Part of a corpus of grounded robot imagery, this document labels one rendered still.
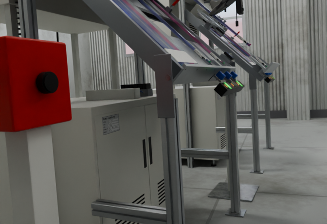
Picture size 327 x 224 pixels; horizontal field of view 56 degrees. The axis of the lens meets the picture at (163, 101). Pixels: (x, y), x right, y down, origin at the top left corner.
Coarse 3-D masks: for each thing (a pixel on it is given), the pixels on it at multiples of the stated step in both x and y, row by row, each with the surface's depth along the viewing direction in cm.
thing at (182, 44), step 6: (180, 42) 118; (192, 42) 134; (186, 48) 117; (198, 48) 133; (192, 54) 115; (204, 54) 130; (210, 54) 140; (198, 60) 113; (204, 60) 119; (210, 60) 129; (216, 60) 139
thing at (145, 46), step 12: (84, 0) 96; (96, 0) 94; (108, 0) 92; (96, 12) 94; (108, 12) 93; (120, 12) 91; (108, 24) 93; (120, 24) 91; (132, 24) 89; (120, 36) 92; (132, 36) 90; (144, 36) 88; (132, 48) 90; (144, 48) 88; (156, 48) 87; (144, 60) 89; (180, 72) 86
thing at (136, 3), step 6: (132, 0) 121; (138, 0) 129; (144, 0) 139; (150, 0) 151; (138, 6) 120; (144, 6) 128; (150, 6) 138; (156, 6) 149; (144, 12) 142; (150, 12) 129; (156, 12) 136; (162, 12) 147; (150, 18) 142; (156, 18) 149; (168, 18) 146
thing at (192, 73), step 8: (184, 64) 86; (192, 64) 92; (184, 72) 89; (192, 72) 95; (200, 72) 102; (208, 72) 110; (216, 72) 120; (224, 72) 132; (176, 80) 88; (184, 80) 95; (192, 80) 102; (200, 80) 110; (208, 80) 120; (216, 80) 131
